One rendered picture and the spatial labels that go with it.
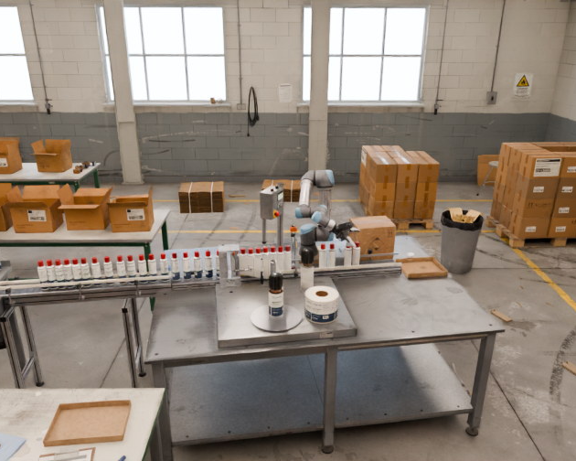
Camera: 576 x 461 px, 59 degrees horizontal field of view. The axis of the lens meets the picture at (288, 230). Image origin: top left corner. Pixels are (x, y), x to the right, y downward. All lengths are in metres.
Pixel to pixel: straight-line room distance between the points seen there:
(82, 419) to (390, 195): 5.05
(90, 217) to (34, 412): 2.48
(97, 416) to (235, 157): 6.70
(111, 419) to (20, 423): 0.41
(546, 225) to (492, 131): 3.01
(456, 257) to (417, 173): 1.49
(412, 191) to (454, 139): 2.58
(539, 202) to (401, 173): 1.66
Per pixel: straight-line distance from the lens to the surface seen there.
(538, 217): 6.77
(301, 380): 3.69
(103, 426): 2.62
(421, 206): 6.95
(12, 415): 2.85
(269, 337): 2.94
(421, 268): 3.93
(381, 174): 6.68
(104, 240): 4.72
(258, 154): 8.83
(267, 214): 3.45
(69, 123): 9.41
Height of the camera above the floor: 2.50
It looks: 22 degrees down
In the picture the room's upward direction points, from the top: straight up
